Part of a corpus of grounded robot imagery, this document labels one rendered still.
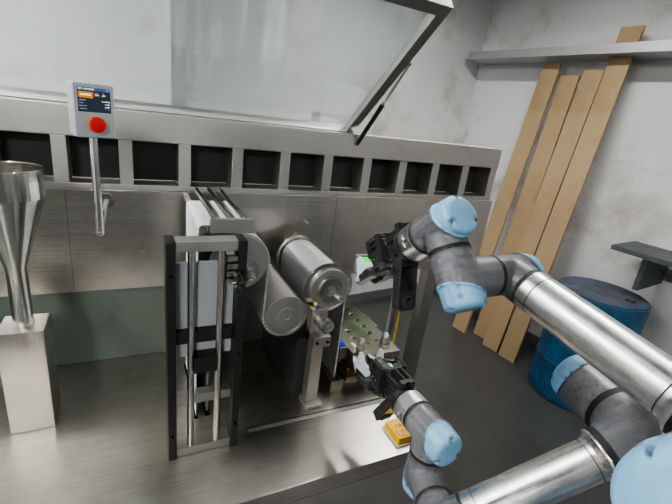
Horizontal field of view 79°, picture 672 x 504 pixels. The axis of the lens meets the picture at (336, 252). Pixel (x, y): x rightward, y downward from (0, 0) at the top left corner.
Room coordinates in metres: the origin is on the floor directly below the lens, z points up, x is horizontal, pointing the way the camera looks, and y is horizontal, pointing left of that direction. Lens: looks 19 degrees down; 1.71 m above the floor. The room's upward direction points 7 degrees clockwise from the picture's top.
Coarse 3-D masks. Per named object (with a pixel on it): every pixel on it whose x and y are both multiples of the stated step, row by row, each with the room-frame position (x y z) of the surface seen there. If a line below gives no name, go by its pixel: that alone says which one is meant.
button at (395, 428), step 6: (390, 420) 0.93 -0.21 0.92; (396, 420) 0.94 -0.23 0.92; (390, 426) 0.91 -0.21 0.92; (396, 426) 0.91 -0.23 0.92; (402, 426) 0.92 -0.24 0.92; (390, 432) 0.90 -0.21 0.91; (396, 432) 0.89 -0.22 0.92; (402, 432) 0.89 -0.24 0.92; (408, 432) 0.90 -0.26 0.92; (396, 438) 0.88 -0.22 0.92; (402, 438) 0.87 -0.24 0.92; (408, 438) 0.88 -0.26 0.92
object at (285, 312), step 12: (276, 276) 1.12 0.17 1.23; (276, 288) 1.04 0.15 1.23; (288, 288) 1.05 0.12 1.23; (276, 300) 0.98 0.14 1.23; (288, 300) 1.00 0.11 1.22; (300, 300) 1.01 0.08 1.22; (276, 312) 0.98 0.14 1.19; (288, 312) 0.99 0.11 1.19; (300, 312) 1.01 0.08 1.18; (276, 324) 0.98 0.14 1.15; (288, 324) 1.00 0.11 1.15; (300, 324) 1.01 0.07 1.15
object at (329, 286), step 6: (330, 276) 1.04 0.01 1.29; (324, 282) 1.02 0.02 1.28; (330, 282) 1.03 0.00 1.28; (336, 282) 1.04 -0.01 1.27; (318, 288) 1.02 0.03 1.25; (324, 288) 1.02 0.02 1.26; (330, 288) 1.03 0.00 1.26; (336, 288) 1.04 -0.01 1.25; (342, 288) 1.05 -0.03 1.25; (318, 294) 1.02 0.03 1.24; (324, 294) 1.02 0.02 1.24; (330, 294) 1.03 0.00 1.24; (324, 300) 1.02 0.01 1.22; (330, 300) 1.03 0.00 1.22
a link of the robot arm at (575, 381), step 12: (564, 360) 0.78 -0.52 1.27; (576, 360) 0.77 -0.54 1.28; (564, 372) 0.76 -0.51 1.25; (576, 372) 0.74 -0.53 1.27; (588, 372) 0.73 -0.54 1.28; (552, 384) 0.78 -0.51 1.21; (564, 384) 0.74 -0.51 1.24; (576, 384) 0.72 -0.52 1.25; (588, 384) 0.70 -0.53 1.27; (600, 384) 0.69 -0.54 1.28; (612, 384) 0.68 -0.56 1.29; (564, 396) 0.73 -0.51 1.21; (576, 396) 0.70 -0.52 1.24; (588, 396) 0.68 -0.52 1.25; (600, 396) 0.67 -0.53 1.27; (576, 408) 0.69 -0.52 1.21; (588, 408) 0.67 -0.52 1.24; (588, 420) 0.66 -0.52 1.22
